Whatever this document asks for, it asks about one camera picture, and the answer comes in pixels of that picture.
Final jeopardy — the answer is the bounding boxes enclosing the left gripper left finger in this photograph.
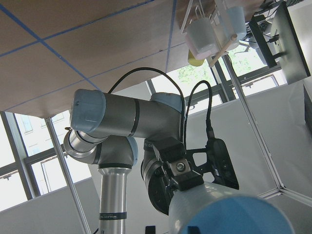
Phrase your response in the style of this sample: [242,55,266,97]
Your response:
[145,226,156,234]

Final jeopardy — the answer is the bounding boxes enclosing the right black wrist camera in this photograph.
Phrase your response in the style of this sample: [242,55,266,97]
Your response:
[186,138,239,190]

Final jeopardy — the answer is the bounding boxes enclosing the light blue cup off tray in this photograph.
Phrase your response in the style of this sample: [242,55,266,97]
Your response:
[226,6,247,41]

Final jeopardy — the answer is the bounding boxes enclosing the light blue cup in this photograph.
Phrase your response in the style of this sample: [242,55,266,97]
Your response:
[169,182,294,234]

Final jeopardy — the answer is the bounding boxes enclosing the yellow plastic cup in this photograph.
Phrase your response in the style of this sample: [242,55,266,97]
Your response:
[188,50,206,67]

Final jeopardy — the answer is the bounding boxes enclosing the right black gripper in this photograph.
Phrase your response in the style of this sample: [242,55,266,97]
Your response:
[140,137,204,215]

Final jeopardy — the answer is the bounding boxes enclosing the white wire cup rack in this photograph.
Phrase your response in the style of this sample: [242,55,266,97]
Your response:
[180,0,246,67]

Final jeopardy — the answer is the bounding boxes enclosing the frosted white plastic cup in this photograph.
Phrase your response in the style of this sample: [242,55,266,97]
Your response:
[186,18,217,52]

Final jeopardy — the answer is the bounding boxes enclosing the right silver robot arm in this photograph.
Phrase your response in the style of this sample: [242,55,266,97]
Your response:
[63,89,203,234]

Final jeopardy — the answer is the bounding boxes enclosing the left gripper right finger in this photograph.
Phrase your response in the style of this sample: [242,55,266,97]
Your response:
[187,226,201,234]

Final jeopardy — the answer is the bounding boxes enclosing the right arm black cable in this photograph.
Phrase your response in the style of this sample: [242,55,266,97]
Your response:
[107,67,216,144]

